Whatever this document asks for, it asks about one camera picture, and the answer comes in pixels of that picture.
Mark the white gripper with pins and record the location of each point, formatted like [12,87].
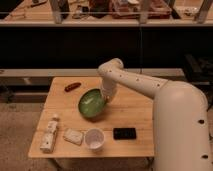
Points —
[108,94]

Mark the green ceramic bowl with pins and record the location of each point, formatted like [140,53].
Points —
[91,104]

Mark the white squeeze bottle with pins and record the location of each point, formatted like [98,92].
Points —
[50,134]

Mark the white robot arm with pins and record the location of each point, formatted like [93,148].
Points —
[180,123]

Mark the brown sausage toy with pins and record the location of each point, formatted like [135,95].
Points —
[72,86]

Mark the wooden table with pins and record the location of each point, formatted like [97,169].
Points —
[128,110]

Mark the black smartphone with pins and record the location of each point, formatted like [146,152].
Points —
[124,133]

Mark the white paper cup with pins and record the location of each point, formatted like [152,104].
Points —
[94,139]

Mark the white sponge block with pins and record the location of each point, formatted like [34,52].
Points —
[73,136]

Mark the red tray on shelf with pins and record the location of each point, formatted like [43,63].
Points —
[131,9]

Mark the long wooden shelf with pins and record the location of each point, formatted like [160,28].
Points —
[96,13]

